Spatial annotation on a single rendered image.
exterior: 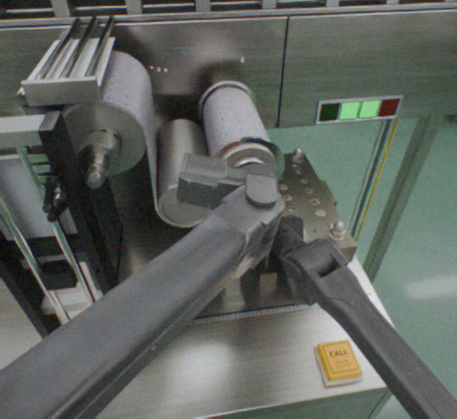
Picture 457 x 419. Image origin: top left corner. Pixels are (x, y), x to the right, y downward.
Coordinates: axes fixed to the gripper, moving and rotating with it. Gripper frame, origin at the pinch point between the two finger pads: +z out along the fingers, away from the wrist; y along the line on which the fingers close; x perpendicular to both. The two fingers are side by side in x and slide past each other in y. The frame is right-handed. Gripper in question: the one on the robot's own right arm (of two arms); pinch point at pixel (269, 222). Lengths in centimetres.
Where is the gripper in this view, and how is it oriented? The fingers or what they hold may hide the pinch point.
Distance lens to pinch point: 82.5
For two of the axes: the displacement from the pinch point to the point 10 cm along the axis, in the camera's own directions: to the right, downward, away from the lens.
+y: 9.9, -1.0, 1.2
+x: -0.7, -9.7, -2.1
